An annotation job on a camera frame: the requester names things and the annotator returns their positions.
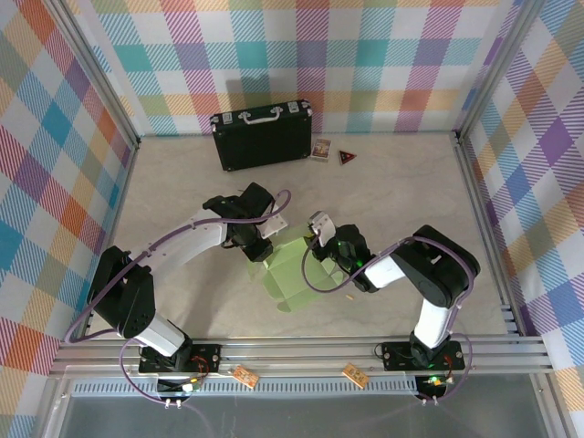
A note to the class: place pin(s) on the orange tag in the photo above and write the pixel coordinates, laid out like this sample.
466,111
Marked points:
244,376
355,374

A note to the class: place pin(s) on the aluminium mounting rail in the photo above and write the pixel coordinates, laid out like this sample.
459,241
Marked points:
296,353

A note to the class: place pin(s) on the light green paper box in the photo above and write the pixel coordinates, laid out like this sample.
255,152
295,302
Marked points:
292,274

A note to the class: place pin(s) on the black and red triangular badge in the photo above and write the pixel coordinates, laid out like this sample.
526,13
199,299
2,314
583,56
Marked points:
346,157

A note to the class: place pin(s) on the aluminium frame post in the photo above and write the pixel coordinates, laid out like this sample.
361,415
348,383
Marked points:
93,68
497,68

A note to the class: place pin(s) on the aluminium side rail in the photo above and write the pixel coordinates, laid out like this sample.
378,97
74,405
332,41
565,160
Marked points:
484,228
115,214

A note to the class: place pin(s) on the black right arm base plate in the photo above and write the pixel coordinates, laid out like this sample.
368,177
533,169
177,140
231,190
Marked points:
397,356

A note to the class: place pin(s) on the grey metal panel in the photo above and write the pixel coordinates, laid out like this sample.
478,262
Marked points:
296,420

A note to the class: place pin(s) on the small printed card box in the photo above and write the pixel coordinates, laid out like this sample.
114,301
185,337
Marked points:
320,149

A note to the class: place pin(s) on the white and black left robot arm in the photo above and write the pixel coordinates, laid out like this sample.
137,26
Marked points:
182,246

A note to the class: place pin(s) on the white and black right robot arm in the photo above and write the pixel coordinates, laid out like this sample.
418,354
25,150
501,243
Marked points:
433,319

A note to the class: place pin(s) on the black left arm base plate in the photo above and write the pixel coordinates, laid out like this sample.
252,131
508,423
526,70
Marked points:
205,358

